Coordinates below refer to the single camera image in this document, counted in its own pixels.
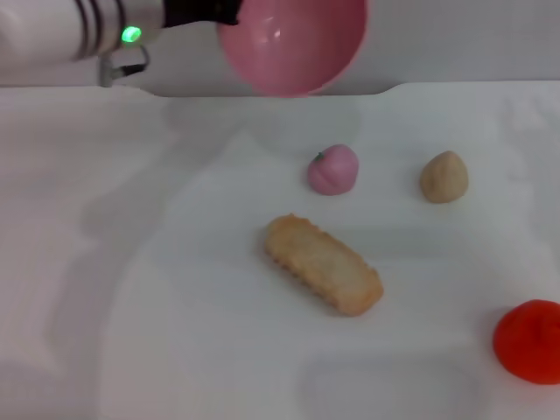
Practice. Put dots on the orange striped long bread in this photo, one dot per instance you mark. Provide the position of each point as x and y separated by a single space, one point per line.
321 262

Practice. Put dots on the beige potato toy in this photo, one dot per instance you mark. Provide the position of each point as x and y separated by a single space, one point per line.
444 179

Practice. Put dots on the pink peach toy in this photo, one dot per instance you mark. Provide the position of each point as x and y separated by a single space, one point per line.
334 170

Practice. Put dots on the pink plastic bowl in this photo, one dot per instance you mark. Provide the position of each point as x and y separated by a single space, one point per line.
297 48

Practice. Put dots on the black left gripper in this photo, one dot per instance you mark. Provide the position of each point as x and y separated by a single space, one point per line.
192 11

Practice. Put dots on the red orange round toy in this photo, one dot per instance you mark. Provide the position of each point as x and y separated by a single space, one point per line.
529 345

